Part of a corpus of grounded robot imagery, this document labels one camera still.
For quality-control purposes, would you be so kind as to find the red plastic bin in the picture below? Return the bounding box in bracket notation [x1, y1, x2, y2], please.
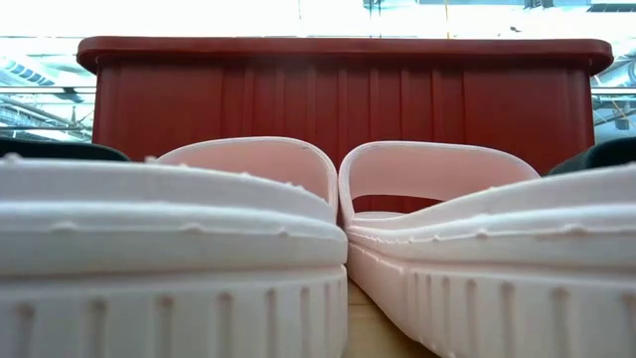
[76, 35, 615, 215]

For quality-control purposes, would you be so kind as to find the pink foam slide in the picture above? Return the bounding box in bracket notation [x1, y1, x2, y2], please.
[337, 140, 636, 358]
[0, 136, 349, 358]

